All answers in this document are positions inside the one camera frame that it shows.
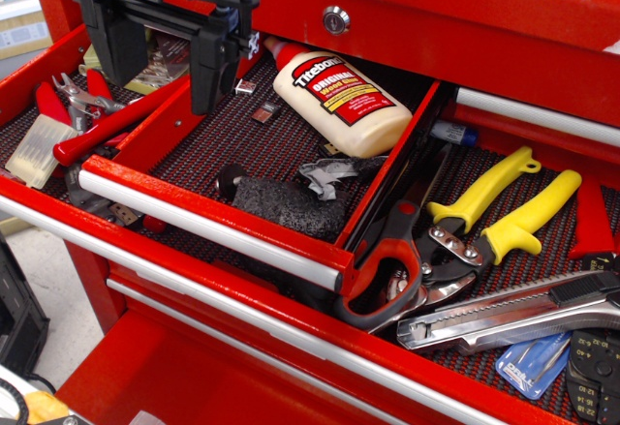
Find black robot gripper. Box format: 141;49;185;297
78;0;260;115

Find silver metal box cutter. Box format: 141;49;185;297
396;270;619;355

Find small open red drawer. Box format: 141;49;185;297
79;57;424;292

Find silver round drawer lock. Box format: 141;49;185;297
323;5;351;36

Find wide open red drawer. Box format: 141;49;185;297
1;37;619;424

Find drill bit index card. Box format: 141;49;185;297
124;28;191;95

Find small silver usb dongle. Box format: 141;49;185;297
234;79;257;96

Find red tool chest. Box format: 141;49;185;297
1;0;619;424

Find clear plastic bit case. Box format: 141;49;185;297
5;114;78;189

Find Titebond wood glue bottle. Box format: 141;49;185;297
264;37;413;158

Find black grinding stone bit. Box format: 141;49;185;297
216;164;347;241

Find crumpled grey tape piece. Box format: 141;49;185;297
298;156;388;201

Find blue capped marker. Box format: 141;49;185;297
430;120;479;147

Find black crate on floor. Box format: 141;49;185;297
1;235;49;377

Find blue drill bit packet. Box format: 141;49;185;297
495;331;573;400

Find red handled flush cutters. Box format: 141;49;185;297
34;70;125;135

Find long red handled tool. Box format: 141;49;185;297
52;76;190;167

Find red black handled scissors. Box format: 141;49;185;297
333;144;450;332

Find yellow handled tin snips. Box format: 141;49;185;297
382;145;583;315

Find red plastic tool handle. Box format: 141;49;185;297
569;175;619;269

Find black wire stripper crimper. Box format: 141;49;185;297
566;270;619;424

